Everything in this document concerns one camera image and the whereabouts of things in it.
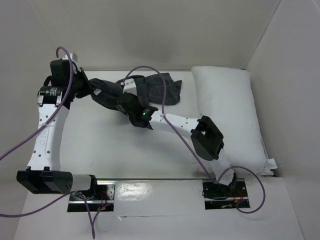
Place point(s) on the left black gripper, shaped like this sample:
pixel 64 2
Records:
pixel 88 88

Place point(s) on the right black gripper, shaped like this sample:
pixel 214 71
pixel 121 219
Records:
pixel 125 100

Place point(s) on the dark grey checked pillowcase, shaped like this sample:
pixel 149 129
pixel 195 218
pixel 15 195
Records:
pixel 156 89

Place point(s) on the white pillow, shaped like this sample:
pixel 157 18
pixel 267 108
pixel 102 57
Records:
pixel 225 95

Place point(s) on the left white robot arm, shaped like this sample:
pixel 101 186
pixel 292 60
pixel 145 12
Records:
pixel 43 174

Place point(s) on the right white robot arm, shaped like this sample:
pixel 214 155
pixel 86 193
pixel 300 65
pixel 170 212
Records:
pixel 207 139

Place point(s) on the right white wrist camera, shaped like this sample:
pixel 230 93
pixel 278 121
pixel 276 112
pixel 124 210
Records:
pixel 129 86

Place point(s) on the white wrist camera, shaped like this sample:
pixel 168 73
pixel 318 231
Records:
pixel 129 86
pixel 73 57

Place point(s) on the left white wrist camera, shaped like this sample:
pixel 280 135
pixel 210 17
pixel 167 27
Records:
pixel 73 57

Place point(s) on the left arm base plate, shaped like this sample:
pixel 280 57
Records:
pixel 100 200

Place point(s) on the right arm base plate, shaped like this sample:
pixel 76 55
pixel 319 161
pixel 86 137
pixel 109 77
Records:
pixel 220 197

